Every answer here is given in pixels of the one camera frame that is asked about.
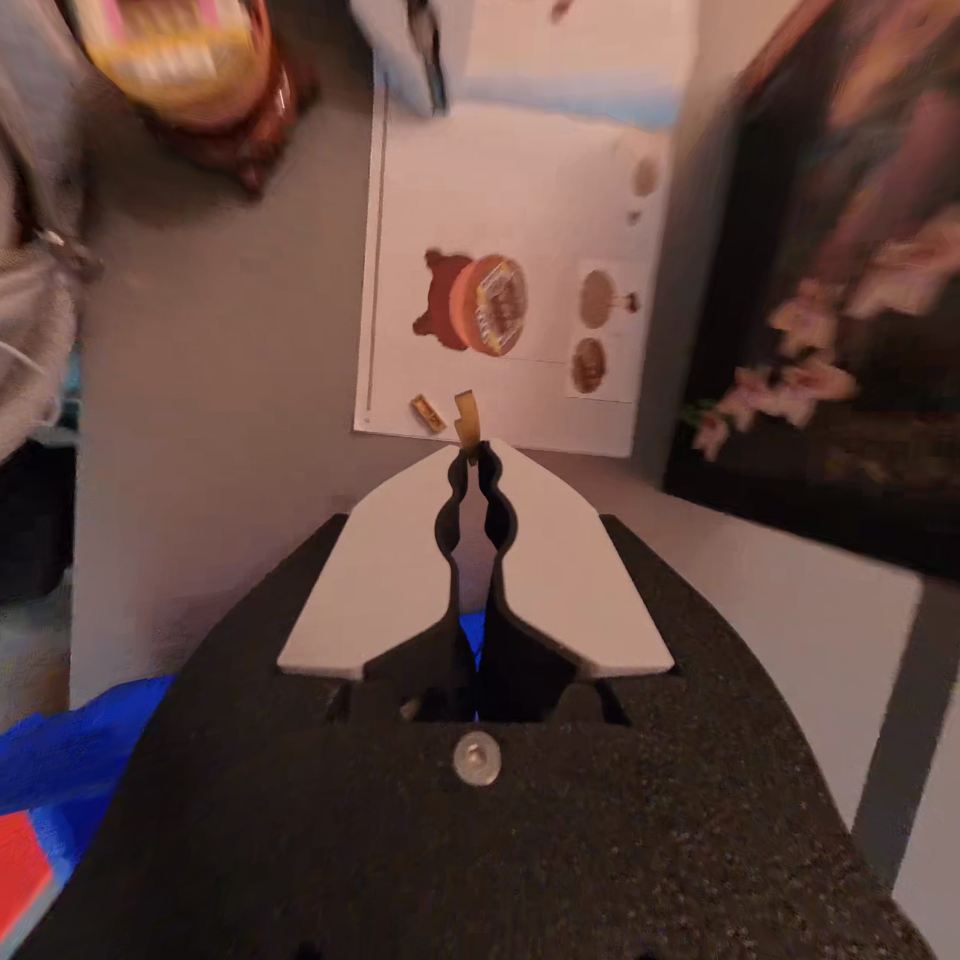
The brick pot model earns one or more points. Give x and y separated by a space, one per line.
195 60

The white instruction booklet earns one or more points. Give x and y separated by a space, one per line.
525 182

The small tan slope brick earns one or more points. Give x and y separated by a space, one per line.
468 420
427 416

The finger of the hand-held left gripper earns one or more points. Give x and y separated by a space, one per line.
406 53

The black flower print box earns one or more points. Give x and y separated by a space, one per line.
840 300

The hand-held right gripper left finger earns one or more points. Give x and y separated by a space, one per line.
375 593

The blue plastic bin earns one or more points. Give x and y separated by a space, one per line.
76 751

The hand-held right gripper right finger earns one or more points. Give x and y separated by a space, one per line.
577 593

